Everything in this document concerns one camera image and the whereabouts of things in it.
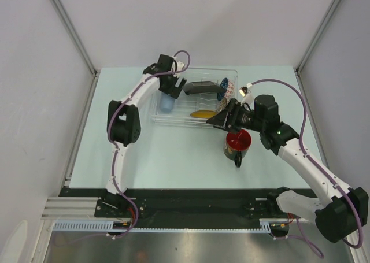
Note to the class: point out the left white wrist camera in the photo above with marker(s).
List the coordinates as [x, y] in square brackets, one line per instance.
[178, 66]

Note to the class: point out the white wire dish rack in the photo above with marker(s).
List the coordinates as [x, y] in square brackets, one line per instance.
[180, 115]

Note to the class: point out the dark green red-rimmed mug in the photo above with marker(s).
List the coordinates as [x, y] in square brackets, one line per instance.
[236, 146]

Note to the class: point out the blue patterned bowl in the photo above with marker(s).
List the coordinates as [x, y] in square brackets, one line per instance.
[228, 86]

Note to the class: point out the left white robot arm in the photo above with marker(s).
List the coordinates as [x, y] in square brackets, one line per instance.
[123, 124]

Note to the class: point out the black square floral plate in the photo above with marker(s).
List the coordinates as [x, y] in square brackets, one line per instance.
[201, 87]

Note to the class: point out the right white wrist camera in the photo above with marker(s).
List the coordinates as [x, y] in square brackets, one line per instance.
[247, 96]

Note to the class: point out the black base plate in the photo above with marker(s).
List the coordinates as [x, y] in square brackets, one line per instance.
[208, 209]

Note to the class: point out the brown white patterned bowl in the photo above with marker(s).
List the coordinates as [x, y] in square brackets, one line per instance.
[222, 104]

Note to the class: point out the light blue cup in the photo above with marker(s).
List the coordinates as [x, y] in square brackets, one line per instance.
[166, 103]

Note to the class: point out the yellow round patterned plate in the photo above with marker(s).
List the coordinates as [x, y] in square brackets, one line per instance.
[204, 114]

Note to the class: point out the aluminium frame rail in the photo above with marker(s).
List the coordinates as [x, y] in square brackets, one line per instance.
[69, 208]

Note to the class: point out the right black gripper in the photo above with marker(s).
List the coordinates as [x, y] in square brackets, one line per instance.
[218, 121]

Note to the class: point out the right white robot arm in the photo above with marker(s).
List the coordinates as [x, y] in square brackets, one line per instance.
[342, 209]

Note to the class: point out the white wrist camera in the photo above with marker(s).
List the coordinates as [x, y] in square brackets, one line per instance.
[247, 96]
[178, 66]

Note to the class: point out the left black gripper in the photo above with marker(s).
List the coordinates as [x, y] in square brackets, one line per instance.
[173, 91]

